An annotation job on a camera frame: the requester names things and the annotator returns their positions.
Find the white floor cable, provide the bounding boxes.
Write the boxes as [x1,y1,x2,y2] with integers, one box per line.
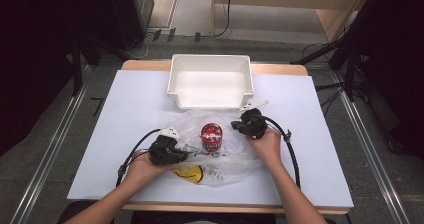
[128,33,150,60]

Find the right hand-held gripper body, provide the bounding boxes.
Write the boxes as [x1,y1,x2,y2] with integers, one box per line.
[238,99,270,140]

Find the black metal stand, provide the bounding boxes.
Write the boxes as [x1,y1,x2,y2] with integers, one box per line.
[68,33,103,97]

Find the white board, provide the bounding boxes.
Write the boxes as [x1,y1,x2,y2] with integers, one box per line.
[66,69,354,209]

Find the black floor cables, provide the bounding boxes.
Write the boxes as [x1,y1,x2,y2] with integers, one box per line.
[314,80,349,116]

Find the clear smiley plastic bag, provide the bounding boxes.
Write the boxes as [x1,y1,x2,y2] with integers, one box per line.
[141,108,268,188]

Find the black cabinet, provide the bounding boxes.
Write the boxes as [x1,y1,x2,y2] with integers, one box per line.
[106,0,155,52]

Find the wooden table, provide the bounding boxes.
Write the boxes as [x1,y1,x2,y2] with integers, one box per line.
[121,59,350,216]

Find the person's dark clothing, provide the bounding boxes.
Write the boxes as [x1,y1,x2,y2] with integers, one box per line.
[131,211,278,224]

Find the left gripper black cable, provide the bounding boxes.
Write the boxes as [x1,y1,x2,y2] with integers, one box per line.
[115,128,163,188]

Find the person's left hand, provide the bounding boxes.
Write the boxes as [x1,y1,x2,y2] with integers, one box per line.
[124,150,175,186]

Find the person's right hand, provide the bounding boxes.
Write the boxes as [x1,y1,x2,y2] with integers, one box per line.
[245,127,283,168]

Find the black hanging cable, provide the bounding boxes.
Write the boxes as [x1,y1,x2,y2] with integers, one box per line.
[213,0,234,38]

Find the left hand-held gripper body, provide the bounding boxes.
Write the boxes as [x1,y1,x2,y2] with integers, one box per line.
[148,127,183,167]

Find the white plastic bin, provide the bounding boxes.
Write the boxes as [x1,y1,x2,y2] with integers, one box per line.
[166,53,255,111]

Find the black tripod stand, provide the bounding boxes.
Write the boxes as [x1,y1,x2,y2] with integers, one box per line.
[289,23,371,102]

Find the red can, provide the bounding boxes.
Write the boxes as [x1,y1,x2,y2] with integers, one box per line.
[199,122,224,153]

